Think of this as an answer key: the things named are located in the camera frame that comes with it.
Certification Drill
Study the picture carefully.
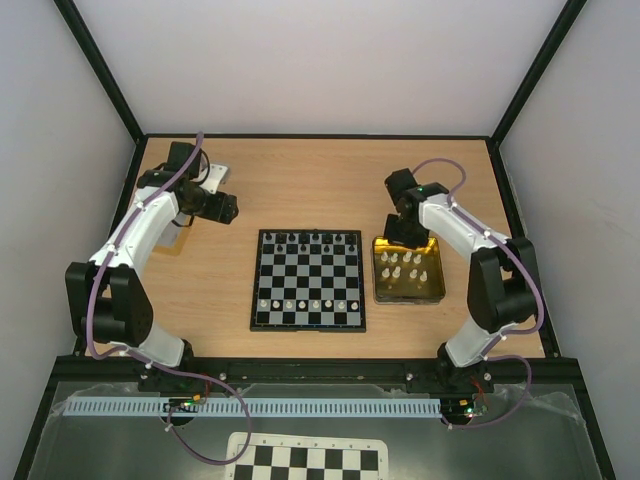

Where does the black mounting rail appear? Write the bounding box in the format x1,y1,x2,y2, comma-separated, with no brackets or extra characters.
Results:
137,357,494,394

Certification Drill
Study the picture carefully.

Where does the checkered calibration board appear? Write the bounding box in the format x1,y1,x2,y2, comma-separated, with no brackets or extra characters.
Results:
224,432,390,480

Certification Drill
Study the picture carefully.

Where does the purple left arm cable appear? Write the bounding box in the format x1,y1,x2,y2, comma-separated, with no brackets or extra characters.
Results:
84,130,254,464

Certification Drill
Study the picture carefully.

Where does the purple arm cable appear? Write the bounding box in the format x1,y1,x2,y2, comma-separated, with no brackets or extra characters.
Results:
84,130,254,464
412,158,545,431

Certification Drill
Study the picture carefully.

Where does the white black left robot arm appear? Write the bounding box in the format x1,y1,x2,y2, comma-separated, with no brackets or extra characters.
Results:
65,133,239,368

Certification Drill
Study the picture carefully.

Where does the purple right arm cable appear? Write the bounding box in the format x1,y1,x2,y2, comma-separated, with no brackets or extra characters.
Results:
412,158,545,431

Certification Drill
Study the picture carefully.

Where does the gold metal tray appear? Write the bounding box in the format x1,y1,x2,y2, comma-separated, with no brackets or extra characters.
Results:
372,236,446,304

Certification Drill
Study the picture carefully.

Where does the black grey chess board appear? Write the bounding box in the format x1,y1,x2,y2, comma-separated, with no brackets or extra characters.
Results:
249,229,366,333

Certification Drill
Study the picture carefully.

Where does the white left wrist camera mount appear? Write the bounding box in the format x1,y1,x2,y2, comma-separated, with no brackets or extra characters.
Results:
196,163,230,194

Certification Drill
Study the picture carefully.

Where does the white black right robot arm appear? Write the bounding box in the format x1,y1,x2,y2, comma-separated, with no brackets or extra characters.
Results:
384,168,545,392

